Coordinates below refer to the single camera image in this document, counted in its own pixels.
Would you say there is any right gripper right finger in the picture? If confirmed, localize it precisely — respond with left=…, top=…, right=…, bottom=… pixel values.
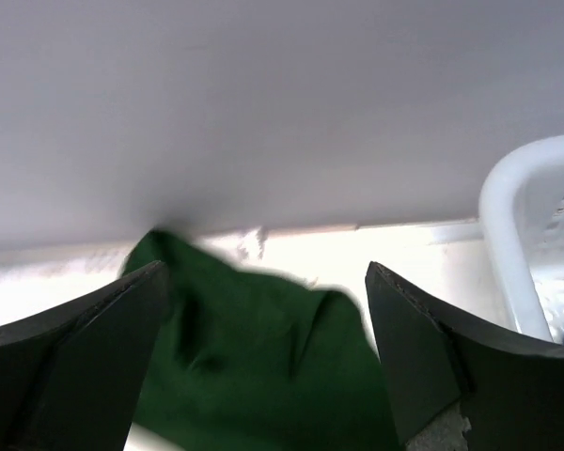
left=365, top=262, right=564, bottom=450

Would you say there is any white plastic basket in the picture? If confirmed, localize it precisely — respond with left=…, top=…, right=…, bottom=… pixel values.
left=478, top=135, right=564, bottom=343

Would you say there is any white and green t-shirt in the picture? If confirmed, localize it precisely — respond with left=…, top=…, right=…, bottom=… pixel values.
left=123, top=229, right=400, bottom=450

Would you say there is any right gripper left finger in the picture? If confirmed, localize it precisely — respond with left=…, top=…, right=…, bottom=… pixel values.
left=0, top=261, right=168, bottom=451

